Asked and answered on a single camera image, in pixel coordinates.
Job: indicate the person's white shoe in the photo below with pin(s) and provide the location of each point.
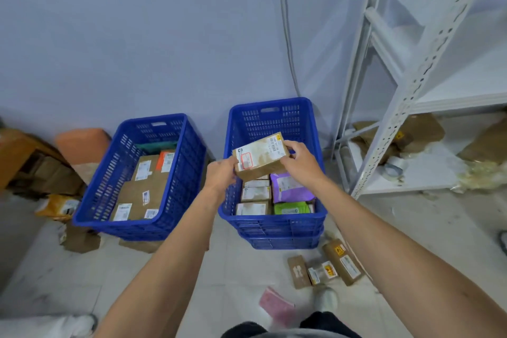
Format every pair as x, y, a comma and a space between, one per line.
326, 299

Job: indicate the person's left hand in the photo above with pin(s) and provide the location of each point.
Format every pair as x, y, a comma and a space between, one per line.
218, 177

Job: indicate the tall blue plastic crate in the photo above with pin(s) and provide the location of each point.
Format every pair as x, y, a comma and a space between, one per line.
273, 120

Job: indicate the white metal shelving rack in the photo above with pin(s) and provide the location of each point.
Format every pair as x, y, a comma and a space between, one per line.
416, 68

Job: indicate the person's left thumb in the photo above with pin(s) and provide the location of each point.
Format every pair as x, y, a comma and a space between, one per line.
233, 162

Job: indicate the small cardboard box white label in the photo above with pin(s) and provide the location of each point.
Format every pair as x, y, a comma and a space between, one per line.
252, 209
257, 183
256, 194

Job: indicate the large flat cardboard box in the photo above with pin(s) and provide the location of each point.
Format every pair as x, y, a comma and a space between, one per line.
136, 199

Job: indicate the flat cardboard scrap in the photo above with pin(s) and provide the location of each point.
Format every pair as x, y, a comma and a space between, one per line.
140, 246

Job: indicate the brown cardboard sheet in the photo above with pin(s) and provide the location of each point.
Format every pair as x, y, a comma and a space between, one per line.
487, 143

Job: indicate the person's right hand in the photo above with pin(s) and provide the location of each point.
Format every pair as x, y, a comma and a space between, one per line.
304, 167

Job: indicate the orange parcel with white label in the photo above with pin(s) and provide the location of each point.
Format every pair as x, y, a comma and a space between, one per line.
166, 160

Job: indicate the yellow padded packet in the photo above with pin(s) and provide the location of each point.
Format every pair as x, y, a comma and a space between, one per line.
57, 207

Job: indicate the crumpled clear plastic wrap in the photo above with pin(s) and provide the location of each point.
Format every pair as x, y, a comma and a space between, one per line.
483, 177

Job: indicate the brown box with white label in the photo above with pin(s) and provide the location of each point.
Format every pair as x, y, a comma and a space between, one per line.
259, 156

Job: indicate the terracotta wrapped parcel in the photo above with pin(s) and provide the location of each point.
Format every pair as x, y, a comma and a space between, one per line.
81, 147

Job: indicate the pile of brown cardboard boxes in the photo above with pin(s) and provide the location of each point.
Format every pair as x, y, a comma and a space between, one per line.
35, 167

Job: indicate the torn cardboard piece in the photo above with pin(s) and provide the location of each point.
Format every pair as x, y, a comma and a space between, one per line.
79, 238

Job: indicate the clear packet with yellow sticker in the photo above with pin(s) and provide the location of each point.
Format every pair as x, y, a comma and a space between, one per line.
323, 271

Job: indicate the person's right forearm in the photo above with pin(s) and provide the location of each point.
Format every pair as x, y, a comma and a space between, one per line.
396, 266

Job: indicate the tape roll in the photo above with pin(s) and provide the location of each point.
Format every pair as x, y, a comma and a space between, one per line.
394, 168

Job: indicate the person's right thumb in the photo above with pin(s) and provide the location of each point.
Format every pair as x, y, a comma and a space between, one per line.
286, 165

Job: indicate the wide blue plastic crate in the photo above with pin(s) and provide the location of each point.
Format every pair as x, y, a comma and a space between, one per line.
186, 175

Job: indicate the crumpled brown paper bag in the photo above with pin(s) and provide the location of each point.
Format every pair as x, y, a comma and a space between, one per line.
420, 131

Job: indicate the small brown flat box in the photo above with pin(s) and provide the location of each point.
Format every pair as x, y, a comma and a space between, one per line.
299, 272

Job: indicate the person's left forearm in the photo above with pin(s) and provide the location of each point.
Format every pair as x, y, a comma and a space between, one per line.
166, 270

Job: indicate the pink plastic bag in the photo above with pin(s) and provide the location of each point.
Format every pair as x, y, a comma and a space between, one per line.
277, 307

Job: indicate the green packet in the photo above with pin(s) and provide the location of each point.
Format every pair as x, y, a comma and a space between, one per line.
292, 208

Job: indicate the person's black shorts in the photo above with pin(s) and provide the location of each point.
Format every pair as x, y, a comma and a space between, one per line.
324, 326

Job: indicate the purple mailer bag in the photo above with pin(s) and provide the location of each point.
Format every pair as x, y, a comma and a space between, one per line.
291, 189

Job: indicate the medium cardboard box with label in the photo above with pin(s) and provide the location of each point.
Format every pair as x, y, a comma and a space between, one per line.
145, 168

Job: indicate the brown box with yellow sticker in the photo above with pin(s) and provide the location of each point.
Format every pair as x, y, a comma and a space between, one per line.
343, 262

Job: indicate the dark green parcel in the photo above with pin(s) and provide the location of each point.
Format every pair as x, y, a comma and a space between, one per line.
158, 147

